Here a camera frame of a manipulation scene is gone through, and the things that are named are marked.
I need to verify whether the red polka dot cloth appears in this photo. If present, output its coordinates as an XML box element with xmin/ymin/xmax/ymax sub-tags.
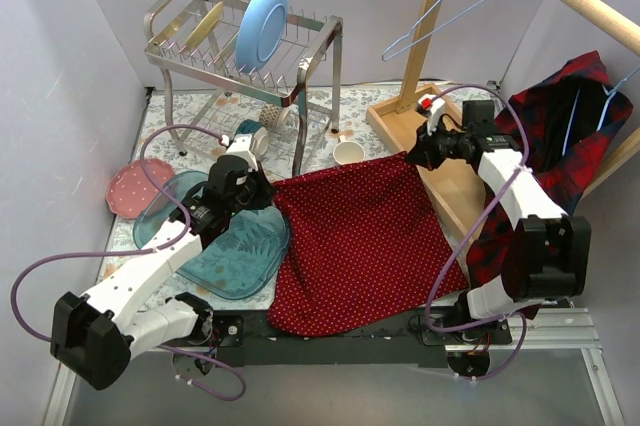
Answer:
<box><xmin>267</xmin><ymin>154</ymin><xmax>468</xmax><ymax>337</ymax></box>

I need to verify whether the red plaid skirt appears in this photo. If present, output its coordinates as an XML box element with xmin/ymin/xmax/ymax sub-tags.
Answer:
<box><xmin>466</xmin><ymin>51</ymin><xmax>633</xmax><ymax>289</ymax></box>

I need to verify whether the light blue wire hanger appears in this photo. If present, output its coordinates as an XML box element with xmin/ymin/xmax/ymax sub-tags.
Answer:
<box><xmin>562</xmin><ymin>67</ymin><xmax>639</xmax><ymax>155</ymax></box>
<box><xmin>382</xmin><ymin>0</ymin><xmax>521</xmax><ymax>63</ymax></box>

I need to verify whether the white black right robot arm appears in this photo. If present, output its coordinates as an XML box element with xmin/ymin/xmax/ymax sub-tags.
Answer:
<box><xmin>406</xmin><ymin>94</ymin><xmax>591</xmax><ymax>344</ymax></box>

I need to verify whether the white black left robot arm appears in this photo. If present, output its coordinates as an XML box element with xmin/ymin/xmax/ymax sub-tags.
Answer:
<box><xmin>50</xmin><ymin>152</ymin><xmax>276</xmax><ymax>390</ymax></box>

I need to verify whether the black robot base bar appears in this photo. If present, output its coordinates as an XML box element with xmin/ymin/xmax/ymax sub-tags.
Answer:
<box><xmin>154</xmin><ymin>308</ymin><xmax>514</xmax><ymax>370</ymax></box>

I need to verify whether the clear blue glass tray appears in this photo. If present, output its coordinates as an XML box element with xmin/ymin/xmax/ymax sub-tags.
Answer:
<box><xmin>133</xmin><ymin>171</ymin><xmax>290</xmax><ymax>300</ymax></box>

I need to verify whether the patterned cup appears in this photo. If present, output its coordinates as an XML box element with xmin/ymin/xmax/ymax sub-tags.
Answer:
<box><xmin>259</xmin><ymin>104</ymin><xmax>290</xmax><ymax>130</ymax></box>

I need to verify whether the white ceramic mug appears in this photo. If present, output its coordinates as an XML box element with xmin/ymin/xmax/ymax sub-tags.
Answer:
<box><xmin>332</xmin><ymin>135</ymin><xmax>365</xmax><ymax>166</ymax></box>

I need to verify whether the floral tablecloth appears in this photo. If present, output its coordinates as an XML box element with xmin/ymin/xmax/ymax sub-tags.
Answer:
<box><xmin>94</xmin><ymin>83</ymin><xmax>536</xmax><ymax>312</ymax></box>

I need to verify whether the pink polka dot plate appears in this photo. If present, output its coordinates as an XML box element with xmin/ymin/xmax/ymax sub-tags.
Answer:
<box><xmin>105</xmin><ymin>158</ymin><xmax>175</xmax><ymax>220</ymax></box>

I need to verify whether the steel dish rack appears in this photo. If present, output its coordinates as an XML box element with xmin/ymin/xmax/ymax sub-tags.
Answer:
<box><xmin>144</xmin><ymin>0</ymin><xmax>343</xmax><ymax>176</ymax></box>

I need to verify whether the light blue plate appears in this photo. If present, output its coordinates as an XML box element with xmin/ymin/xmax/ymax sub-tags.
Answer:
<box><xmin>235</xmin><ymin>0</ymin><xmax>289</xmax><ymax>74</ymax></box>

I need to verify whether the cream yellow plate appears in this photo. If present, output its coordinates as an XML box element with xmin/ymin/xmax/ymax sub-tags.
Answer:
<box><xmin>181</xmin><ymin>1</ymin><xmax>224</xmax><ymax>53</ymax></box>

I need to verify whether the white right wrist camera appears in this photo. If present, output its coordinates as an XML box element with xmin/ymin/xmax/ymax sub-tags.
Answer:
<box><xmin>415</xmin><ymin>94</ymin><xmax>446</xmax><ymax>135</ymax></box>

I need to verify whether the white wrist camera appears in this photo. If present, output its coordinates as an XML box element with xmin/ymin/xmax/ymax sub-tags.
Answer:
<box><xmin>225</xmin><ymin>134</ymin><xmax>259</xmax><ymax>171</ymax></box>
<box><xmin>415</xmin><ymin>94</ymin><xmax>446</xmax><ymax>135</ymax></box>

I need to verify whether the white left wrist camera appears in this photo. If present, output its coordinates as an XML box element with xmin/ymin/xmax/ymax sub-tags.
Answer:
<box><xmin>225</xmin><ymin>134</ymin><xmax>259</xmax><ymax>171</ymax></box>

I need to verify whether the wooden clothes rack frame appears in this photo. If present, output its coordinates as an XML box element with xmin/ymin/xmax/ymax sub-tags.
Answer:
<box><xmin>367</xmin><ymin>0</ymin><xmax>639</xmax><ymax>248</ymax></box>

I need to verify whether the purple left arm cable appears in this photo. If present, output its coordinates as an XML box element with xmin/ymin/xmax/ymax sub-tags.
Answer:
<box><xmin>10</xmin><ymin>125</ymin><xmax>247</xmax><ymax>402</ymax></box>

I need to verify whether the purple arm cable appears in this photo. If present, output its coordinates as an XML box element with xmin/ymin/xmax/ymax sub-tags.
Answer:
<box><xmin>424</xmin><ymin>84</ymin><xmax>531</xmax><ymax>381</ymax></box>
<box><xmin>10</xmin><ymin>125</ymin><xmax>247</xmax><ymax>402</ymax></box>

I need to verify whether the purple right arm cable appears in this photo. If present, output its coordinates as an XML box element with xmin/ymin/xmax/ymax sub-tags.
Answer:
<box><xmin>424</xmin><ymin>84</ymin><xmax>531</xmax><ymax>381</ymax></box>

